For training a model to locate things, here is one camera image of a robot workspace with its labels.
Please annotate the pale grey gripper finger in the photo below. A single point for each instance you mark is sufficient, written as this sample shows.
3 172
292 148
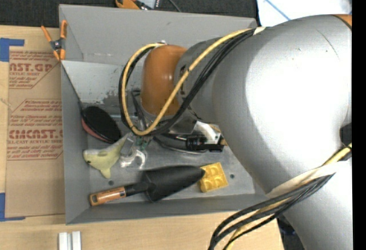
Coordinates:
127 147

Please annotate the pale yellow toy shark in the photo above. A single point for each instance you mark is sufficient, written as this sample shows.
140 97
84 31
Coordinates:
104 157

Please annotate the black and red oval brush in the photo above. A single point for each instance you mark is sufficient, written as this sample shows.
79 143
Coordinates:
101 123

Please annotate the yellow toy brick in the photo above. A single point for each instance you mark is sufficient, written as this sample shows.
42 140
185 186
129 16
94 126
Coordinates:
214 178

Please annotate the grey metal bin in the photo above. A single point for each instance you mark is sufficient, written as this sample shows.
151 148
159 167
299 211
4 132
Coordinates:
114 40

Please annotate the brown cardboard board, red print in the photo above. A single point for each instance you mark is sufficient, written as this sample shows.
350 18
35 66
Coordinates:
34 180

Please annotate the black cylinder on white bracket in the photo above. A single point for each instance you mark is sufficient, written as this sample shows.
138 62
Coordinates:
200 141

